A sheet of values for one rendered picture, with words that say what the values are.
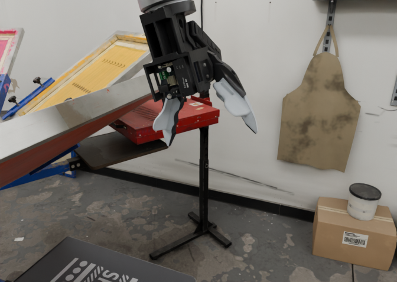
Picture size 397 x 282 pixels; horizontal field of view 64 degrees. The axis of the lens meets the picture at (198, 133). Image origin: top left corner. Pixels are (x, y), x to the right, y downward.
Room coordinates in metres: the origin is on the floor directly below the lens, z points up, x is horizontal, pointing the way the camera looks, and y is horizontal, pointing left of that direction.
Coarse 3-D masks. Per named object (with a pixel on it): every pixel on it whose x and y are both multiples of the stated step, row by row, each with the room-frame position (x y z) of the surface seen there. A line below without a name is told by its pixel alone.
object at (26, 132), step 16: (128, 80) 0.57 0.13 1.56; (144, 80) 0.61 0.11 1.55; (160, 80) 0.66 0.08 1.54; (80, 96) 0.46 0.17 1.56; (96, 96) 0.49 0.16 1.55; (112, 96) 0.51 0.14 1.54; (128, 96) 0.55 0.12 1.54; (144, 96) 0.61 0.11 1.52; (32, 112) 0.38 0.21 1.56; (48, 112) 0.40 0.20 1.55; (64, 112) 0.42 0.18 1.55; (80, 112) 0.44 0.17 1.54; (96, 112) 0.46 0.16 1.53; (128, 112) 0.86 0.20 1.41; (0, 128) 0.34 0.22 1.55; (16, 128) 0.35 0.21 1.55; (32, 128) 0.37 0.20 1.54; (48, 128) 0.38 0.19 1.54; (64, 128) 0.40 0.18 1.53; (0, 144) 0.32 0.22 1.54; (16, 144) 0.34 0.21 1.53; (32, 144) 0.35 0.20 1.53; (0, 160) 0.31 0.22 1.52; (48, 160) 0.97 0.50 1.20
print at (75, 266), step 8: (72, 264) 0.76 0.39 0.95; (80, 264) 0.76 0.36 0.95; (88, 264) 0.76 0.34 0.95; (64, 272) 0.73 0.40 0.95; (72, 272) 0.73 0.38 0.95; (80, 272) 0.73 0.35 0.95; (88, 272) 0.73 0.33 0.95; (96, 272) 0.73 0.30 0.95; (104, 272) 0.73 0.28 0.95; (112, 272) 0.73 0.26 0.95; (56, 280) 0.70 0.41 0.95; (64, 280) 0.70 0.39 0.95; (72, 280) 0.70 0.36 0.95; (80, 280) 0.70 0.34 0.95; (88, 280) 0.70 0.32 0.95; (96, 280) 0.70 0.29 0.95; (104, 280) 0.70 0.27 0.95; (112, 280) 0.70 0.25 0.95; (120, 280) 0.70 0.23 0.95; (128, 280) 0.70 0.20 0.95; (136, 280) 0.70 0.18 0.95
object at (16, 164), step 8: (96, 120) 0.51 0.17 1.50; (80, 128) 0.49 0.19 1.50; (64, 136) 0.46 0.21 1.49; (72, 136) 0.55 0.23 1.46; (48, 144) 0.45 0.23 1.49; (56, 144) 0.53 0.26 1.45; (32, 152) 0.42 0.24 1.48; (40, 152) 0.49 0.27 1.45; (8, 160) 0.36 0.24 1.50; (16, 160) 0.40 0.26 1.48; (24, 160) 0.47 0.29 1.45; (32, 160) 0.57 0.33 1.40; (0, 168) 0.39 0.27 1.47; (8, 168) 0.46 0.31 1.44; (16, 168) 0.54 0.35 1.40; (0, 176) 0.51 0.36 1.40; (8, 176) 0.62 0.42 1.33
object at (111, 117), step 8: (136, 104) 0.71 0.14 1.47; (112, 112) 0.55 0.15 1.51; (120, 112) 0.66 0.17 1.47; (104, 120) 0.62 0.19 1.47; (112, 120) 0.78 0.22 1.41; (88, 128) 0.59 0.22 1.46; (96, 128) 0.74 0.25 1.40; (80, 136) 0.68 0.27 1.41; (88, 136) 0.88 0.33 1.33; (64, 144) 0.65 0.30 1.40; (72, 144) 0.83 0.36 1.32; (48, 152) 0.60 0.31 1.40; (56, 152) 0.75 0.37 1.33; (40, 160) 0.71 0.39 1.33; (24, 168) 0.68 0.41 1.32; (32, 168) 0.90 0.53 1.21; (16, 176) 0.80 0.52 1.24; (0, 184) 0.75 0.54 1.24
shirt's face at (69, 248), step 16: (64, 240) 0.87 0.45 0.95; (48, 256) 0.80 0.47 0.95; (64, 256) 0.80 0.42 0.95; (80, 256) 0.80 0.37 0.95; (96, 256) 0.80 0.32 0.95; (112, 256) 0.80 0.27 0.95; (32, 272) 0.73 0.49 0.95; (48, 272) 0.73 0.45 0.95; (128, 272) 0.73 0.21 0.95; (144, 272) 0.73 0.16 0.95; (160, 272) 0.73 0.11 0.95; (176, 272) 0.73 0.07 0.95
